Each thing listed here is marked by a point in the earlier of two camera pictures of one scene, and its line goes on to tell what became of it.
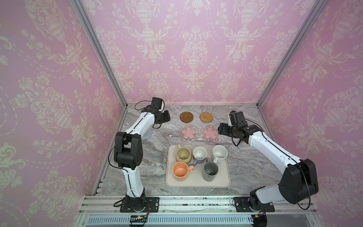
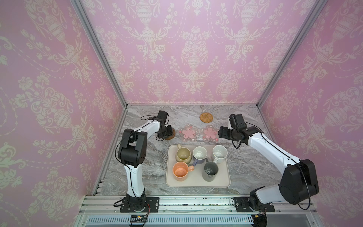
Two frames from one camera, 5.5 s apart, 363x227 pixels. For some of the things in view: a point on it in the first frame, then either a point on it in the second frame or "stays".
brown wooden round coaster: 186,117 → 171,136
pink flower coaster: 210,134 stays
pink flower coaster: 188,133 stays
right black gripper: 223,129 stays
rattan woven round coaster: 206,117 stays
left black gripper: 167,117 → 169,133
